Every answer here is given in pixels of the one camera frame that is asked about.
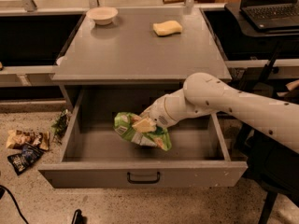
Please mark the person in blue shirt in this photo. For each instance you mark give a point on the person in blue shirt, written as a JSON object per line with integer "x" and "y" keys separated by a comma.
{"x": 290, "y": 87}

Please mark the yellow snack bag on floor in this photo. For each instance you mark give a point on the yellow snack bag on floor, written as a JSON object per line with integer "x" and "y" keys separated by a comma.
{"x": 17, "y": 139}

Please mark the white ceramic bowl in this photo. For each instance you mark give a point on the white ceramic bowl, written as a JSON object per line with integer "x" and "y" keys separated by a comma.
{"x": 102, "y": 15}

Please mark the yellow sponge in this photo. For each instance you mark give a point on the yellow sponge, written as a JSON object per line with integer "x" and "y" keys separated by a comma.
{"x": 167, "y": 28}

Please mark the dark blue chip bag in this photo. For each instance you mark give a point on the dark blue chip bag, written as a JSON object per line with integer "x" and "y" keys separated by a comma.
{"x": 25, "y": 159}

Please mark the green rice chip bag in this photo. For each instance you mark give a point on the green rice chip bag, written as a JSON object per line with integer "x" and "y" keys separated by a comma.
{"x": 123, "y": 127}

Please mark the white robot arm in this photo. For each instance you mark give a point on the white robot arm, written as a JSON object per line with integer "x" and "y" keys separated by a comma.
{"x": 202, "y": 94}

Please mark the green snack bag on floor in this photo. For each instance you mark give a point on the green snack bag on floor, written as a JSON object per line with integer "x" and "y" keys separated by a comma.
{"x": 60, "y": 125}

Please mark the black office chair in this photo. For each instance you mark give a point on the black office chair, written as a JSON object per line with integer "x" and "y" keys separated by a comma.
{"x": 271, "y": 165}

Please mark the black object at floor bottom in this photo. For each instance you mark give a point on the black object at floor bottom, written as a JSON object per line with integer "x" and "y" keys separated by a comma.
{"x": 77, "y": 217}

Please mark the wooden stick in background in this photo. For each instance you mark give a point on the wooden stick in background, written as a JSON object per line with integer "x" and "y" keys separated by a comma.
{"x": 176, "y": 1}

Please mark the open grey top drawer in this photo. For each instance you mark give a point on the open grey top drawer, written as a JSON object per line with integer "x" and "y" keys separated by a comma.
{"x": 94, "y": 155}

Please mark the grey cabinet with top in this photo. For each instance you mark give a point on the grey cabinet with top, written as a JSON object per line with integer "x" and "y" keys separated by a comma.
{"x": 129, "y": 51}

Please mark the black drawer handle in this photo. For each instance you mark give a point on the black drawer handle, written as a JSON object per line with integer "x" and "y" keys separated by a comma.
{"x": 143, "y": 179}

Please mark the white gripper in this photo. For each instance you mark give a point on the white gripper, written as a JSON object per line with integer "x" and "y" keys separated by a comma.
{"x": 158, "y": 113}

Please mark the black laptop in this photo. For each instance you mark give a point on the black laptop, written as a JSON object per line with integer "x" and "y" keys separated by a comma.
{"x": 271, "y": 14}

